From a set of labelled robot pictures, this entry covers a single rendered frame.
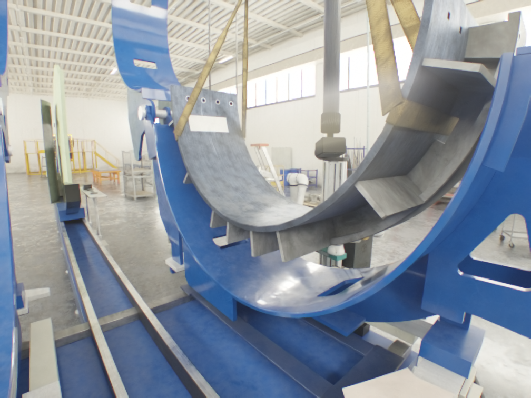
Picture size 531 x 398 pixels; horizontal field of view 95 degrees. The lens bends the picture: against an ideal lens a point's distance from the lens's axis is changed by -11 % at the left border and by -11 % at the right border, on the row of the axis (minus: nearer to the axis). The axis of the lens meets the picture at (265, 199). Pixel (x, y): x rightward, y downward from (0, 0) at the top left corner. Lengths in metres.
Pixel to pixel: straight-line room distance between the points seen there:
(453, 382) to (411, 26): 1.71
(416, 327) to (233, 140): 2.09
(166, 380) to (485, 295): 1.68
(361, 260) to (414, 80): 2.78
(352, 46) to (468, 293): 12.80
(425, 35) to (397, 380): 1.35
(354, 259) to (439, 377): 2.09
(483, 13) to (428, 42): 10.98
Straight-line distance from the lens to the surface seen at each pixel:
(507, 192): 1.30
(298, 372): 1.71
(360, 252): 3.47
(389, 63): 1.10
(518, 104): 0.90
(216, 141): 2.54
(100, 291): 2.92
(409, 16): 1.74
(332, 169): 3.32
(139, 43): 4.40
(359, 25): 13.82
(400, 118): 1.00
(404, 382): 1.49
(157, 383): 1.88
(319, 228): 1.65
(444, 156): 1.44
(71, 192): 4.72
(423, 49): 1.02
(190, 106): 2.38
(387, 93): 1.05
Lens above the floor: 1.85
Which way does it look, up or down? 10 degrees down
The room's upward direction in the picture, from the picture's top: straight up
